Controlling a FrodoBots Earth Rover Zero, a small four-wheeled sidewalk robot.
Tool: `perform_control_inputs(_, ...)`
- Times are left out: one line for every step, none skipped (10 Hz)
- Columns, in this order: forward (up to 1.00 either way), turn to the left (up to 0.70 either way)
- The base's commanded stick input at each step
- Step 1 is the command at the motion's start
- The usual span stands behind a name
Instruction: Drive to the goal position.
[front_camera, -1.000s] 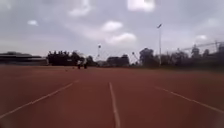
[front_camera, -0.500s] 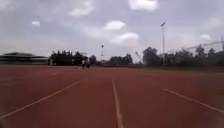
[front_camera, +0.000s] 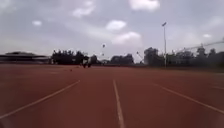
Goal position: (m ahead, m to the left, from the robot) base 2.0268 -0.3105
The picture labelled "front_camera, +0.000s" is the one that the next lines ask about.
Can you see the row of dark trees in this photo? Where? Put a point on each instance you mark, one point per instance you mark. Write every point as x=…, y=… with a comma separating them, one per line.
x=68, y=57
x=186, y=57

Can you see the tall floodlight pole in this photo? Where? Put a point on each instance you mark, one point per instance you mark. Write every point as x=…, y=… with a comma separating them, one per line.
x=164, y=45

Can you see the low long building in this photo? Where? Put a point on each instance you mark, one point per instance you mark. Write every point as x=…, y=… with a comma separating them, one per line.
x=23, y=57

